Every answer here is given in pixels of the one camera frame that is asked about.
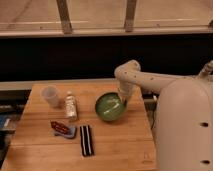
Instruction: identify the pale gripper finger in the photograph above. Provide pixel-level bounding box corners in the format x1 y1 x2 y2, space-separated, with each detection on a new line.
121 97 128 106

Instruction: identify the green ceramic bowl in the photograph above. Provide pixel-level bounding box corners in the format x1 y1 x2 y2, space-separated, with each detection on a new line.
95 92 127 122

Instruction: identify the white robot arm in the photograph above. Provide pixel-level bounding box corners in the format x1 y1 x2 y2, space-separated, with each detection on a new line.
114 60 213 171

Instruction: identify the small plastic bottle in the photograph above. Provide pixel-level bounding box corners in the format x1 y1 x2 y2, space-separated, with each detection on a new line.
65 91 78 121

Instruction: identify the black striped cloth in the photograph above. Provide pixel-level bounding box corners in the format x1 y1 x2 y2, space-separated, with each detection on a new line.
80 125 94 157

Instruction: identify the blue sponge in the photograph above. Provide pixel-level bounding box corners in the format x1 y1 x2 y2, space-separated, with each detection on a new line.
54 126 77 139

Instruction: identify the red snack packet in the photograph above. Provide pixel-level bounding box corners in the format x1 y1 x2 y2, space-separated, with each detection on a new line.
51 121 69 133

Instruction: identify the clear plastic cup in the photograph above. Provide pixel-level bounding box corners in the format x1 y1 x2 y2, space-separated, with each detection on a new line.
41 86 59 108

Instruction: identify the right metal window post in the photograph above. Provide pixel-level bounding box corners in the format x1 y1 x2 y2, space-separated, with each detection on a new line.
124 0 137 32

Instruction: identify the metal window post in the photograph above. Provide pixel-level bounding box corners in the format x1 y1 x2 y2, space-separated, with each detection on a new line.
56 0 72 34
124 0 137 32

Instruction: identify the left metal window post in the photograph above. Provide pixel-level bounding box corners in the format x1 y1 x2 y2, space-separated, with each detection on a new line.
56 0 72 34

